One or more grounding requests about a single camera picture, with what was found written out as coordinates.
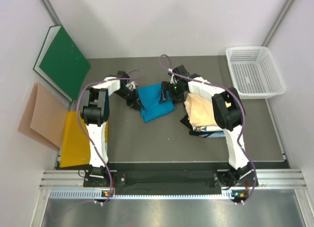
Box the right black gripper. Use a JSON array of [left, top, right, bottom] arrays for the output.
[[160, 81, 186, 105]]

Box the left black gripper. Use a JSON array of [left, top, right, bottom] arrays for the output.
[[114, 87, 145, 111]]

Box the blue t shirt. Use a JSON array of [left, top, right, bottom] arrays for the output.
[[138, 83, 176, 123]]

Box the cream t shirt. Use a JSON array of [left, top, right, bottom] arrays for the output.
[[184, 93, 218, 126]]

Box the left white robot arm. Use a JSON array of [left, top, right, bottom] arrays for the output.
[[77, 71, 145, 186]]

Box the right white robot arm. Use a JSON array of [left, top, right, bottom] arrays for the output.
[[160, 69, 254, 186]]

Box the yellow folder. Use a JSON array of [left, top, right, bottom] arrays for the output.
[[59, 110, 109, 168]]

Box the green binder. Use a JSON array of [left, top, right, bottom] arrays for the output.
[[33, 25, 90, 101]]

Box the white plastic basket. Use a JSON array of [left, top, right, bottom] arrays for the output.
[[226, 46, 287, 100]]

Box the tan folded sheet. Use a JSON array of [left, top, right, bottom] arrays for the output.
[[18, 83, 68, 150]]

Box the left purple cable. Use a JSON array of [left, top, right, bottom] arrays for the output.
[[76, 69, 143, 203]]

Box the purple cable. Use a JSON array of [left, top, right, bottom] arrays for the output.
[[159, 54, 257, 203], [76, 69, 143, 203]]

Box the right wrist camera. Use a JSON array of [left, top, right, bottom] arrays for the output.
[[172, 65, 190, 77]]

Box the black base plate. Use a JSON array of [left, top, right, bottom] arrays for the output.
[[83, 162, 258, 196]]

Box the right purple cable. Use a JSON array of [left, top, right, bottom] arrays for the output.
[[159, 54, 257, 203]]

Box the aluminium frame rail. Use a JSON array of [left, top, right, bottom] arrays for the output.
[[39, 169, 307, 200]]

